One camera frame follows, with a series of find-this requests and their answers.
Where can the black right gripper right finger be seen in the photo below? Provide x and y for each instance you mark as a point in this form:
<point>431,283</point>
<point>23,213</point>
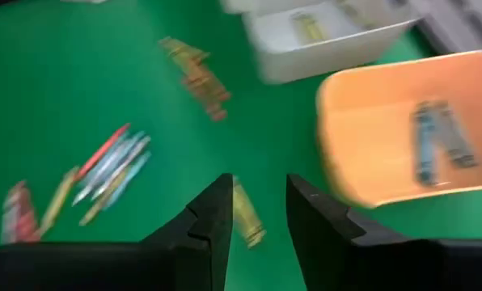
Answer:
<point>386,266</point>

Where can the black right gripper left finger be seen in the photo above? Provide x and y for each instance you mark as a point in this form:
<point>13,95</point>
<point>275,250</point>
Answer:
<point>123,268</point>

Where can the white crayon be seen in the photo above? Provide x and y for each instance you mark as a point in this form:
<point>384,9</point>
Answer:
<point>8,218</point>
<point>115,169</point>

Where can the orange plastic bin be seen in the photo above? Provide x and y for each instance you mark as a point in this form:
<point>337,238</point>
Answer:
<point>366,141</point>

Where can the light grey plastic bin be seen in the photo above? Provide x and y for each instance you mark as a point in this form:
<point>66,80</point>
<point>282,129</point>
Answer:
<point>326,60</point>

